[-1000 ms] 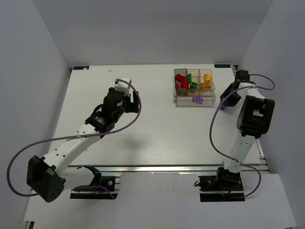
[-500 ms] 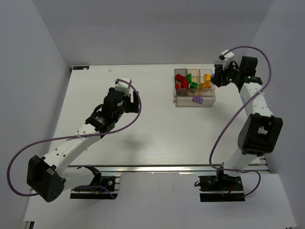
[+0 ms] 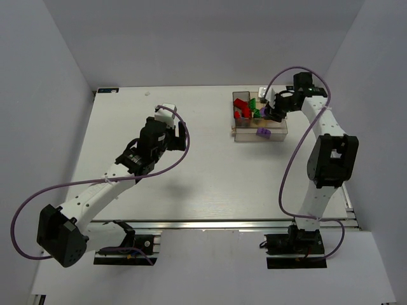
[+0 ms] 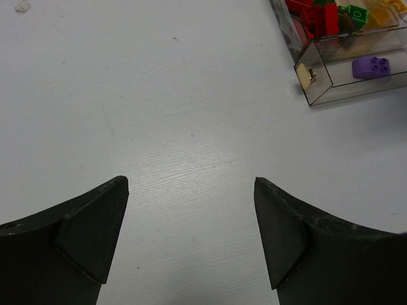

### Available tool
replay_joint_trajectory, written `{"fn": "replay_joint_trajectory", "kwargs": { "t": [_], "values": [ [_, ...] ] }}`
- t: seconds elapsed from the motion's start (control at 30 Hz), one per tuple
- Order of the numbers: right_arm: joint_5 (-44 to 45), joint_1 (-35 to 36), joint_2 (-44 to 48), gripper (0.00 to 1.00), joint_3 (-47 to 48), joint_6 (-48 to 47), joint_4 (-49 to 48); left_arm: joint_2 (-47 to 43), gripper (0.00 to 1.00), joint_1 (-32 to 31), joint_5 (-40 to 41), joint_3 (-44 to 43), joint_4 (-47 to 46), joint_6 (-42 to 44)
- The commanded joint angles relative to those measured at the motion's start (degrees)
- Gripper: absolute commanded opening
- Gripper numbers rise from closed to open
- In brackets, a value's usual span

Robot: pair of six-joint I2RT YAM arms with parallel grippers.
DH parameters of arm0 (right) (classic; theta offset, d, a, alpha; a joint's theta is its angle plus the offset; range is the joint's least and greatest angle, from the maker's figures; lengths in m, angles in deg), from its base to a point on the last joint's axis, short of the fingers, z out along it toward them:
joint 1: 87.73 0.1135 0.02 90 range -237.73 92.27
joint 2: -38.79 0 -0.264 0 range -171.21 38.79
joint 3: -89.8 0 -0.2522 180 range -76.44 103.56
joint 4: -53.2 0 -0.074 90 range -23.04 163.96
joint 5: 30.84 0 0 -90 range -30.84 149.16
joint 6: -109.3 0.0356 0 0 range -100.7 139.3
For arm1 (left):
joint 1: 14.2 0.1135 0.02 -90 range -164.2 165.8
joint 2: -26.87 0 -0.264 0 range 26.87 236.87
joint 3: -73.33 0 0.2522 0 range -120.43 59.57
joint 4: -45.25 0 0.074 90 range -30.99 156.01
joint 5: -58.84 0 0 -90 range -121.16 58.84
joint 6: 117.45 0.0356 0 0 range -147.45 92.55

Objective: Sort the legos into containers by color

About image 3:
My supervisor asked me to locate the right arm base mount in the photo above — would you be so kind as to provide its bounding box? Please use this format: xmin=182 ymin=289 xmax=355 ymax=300
xmin=259 ymin=225 xmax=327 ymax=269

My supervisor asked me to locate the amber container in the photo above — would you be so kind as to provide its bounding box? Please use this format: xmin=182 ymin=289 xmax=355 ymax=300
xmin=248 ymin=91 xmax=269 ymax=128

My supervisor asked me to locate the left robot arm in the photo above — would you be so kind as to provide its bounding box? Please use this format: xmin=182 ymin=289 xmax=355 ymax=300
xmin=37 ymin=117 xmax=189 ymax=268

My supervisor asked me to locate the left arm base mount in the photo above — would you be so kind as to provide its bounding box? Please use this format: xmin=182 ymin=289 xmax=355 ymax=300
xmin=91 ymin=220 xmax=161 ymax=266

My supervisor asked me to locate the long clear tray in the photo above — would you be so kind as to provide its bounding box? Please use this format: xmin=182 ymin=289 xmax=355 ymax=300
xmin=231 ymin=119 xmax=288 ymax=143

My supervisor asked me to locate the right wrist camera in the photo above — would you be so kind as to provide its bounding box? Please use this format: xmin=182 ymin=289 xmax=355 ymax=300
xmin=258 ymin=86 xmax=275 ymax=108

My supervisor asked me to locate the purple small lego brick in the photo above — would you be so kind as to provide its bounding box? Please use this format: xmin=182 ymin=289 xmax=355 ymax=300
xmin=256 ymin=128 xmax=272 ymax=140

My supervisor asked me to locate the left corner label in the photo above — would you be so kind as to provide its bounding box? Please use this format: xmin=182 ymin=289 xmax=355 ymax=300
xmin=97 ymin=88 xmax=120 ymax=94

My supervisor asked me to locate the red long lego brick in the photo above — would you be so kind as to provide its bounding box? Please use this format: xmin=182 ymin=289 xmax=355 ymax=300
xmin=233 ymin=98 xmax=248 ymax=110

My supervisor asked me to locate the purple rounded lego brick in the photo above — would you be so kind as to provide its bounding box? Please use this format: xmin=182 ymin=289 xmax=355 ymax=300
xmin=259 ymin=107 xmax=267 ymax=118

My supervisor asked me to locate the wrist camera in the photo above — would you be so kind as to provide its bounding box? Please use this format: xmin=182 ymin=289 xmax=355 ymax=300
xmin=258 ymin=86 xmax=275 ymax=108
xmin=155 ymin=103 xmax=177 ymax=127

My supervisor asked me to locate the green lego brick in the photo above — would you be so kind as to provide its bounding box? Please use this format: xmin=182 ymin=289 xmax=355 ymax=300
xmin=252 ymin=109 xmax=261 ymax=118

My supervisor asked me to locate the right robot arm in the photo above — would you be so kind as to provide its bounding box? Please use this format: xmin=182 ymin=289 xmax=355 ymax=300
xmin=263 ymin=66 xmax=359 ymax=233

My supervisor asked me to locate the smoky grey container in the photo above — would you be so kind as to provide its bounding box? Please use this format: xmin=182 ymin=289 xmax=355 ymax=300
xmin=232 ymin=91 xmax=252 ymax=128

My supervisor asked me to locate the aluminium table rail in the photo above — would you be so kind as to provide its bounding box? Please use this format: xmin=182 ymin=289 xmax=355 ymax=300
xmin=92 ymin=217 xmax=362 ymax=231

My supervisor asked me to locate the green lego plate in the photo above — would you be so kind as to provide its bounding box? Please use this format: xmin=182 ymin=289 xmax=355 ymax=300
xmin=249 ymin=98 xmax=256 ymax=111

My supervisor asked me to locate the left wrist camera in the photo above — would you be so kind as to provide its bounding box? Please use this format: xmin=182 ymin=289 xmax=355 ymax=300
xmin=155 ymin=103 xmax=177 ymax=127

